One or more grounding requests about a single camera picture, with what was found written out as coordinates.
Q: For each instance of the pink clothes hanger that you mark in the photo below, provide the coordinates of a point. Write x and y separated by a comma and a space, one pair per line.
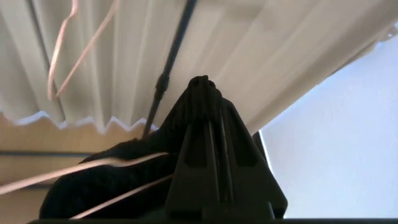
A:
77, 169
84, 51

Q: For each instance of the white wall hook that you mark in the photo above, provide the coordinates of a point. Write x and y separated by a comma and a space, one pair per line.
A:
390, 31

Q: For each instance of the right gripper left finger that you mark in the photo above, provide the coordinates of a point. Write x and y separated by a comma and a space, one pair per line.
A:
189, 186

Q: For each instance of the black garment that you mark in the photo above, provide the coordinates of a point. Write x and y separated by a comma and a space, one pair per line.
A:
109, 193

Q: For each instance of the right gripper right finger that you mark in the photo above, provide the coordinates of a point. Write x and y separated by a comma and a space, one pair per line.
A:
255, 186

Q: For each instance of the black clothes rack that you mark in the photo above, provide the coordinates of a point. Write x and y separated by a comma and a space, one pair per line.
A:
174, 46

